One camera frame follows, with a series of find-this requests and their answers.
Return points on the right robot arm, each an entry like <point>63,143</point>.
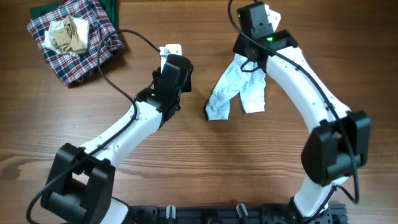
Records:
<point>338,140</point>

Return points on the red blue plaid garment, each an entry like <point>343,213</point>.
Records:
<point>70,68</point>

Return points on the light blue striped baby pants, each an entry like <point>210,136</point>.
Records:
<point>242,78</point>

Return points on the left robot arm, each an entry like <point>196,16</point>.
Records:
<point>80,184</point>

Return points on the beige crumpled garment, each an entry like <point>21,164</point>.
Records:
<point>72,37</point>

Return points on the dark green garment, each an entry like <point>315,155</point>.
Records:
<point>111,8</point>

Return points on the white crumpled garment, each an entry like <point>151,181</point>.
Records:
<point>49,42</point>

